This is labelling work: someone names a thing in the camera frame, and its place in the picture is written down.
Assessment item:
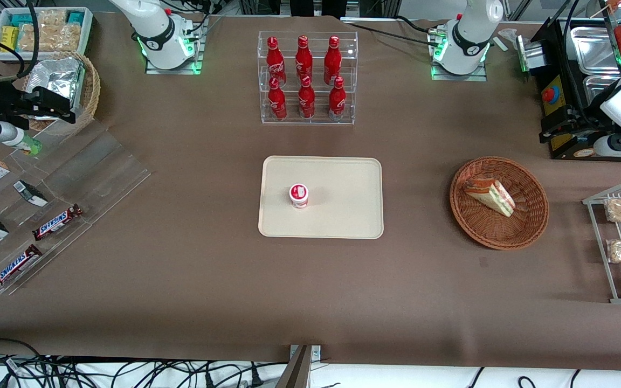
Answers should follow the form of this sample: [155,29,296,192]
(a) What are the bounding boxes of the white plastic bin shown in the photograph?
[0,6,94,63]

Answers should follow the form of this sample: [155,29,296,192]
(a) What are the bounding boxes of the brown table cloth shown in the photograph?
[0,12,621,372]

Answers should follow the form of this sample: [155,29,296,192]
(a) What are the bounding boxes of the grey wire rack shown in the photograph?
[582,179,621,304]

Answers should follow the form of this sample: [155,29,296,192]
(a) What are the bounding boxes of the black table cable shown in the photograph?
[342,15,446,43]

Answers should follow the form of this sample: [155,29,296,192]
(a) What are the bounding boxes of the red white yogurt cup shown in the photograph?
[289,183,309,209]

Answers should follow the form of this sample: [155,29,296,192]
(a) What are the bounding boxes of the rice cracker packets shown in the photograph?
[18,10,82,53]

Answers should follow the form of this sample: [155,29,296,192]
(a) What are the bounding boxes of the beige plastic tray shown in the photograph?
[258,156,384,239]

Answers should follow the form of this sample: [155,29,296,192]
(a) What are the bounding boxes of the metal bracket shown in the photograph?
[275,344,322,388]

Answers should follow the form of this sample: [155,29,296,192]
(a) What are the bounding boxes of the clear acrylic display stand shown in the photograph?
[0,119,153,296]

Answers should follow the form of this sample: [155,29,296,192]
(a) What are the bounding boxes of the steel tray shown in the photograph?
[570,26,621,77]
[582,75,621,107]

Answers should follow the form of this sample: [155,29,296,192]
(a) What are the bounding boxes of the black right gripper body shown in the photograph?
[0,80,33,121]

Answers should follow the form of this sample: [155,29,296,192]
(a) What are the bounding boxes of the silver metal box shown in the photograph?
[515,33,547,74]

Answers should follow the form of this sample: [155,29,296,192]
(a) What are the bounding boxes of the red cola bottle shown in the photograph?
[295,35,314,81]
[328,77,347,121]
[323,36,342,85]
[267,77,288,121]
[266,36,287,87]
[298,75,316,120]

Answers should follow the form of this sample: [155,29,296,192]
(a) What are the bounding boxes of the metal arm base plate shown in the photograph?
[144,15,209,75]
[431,22,488,82]

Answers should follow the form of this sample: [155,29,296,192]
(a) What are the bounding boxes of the light wicker basket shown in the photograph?
[21,51,101,135]

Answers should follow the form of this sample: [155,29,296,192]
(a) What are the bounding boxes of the brown wicker basket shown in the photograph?
[449,156,550,251]

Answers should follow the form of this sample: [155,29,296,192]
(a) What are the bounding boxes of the triangle sandwich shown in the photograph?
[462,177,516,218]

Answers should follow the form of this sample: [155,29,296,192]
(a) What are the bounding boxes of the black hanging cable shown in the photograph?
[0,0,40,81]

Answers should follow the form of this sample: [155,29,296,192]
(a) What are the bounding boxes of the yellow snack box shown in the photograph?
[0,26,19,53]

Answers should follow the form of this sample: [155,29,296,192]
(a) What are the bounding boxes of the brown snickers bar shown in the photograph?
[32,204,84,241]
[0,244,43,292]

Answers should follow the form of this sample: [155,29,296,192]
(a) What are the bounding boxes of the black cable tangle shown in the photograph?
[0,338,289,388]

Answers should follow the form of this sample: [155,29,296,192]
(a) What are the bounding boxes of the clear acrylic bottle rack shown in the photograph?
[258,31,358,126]

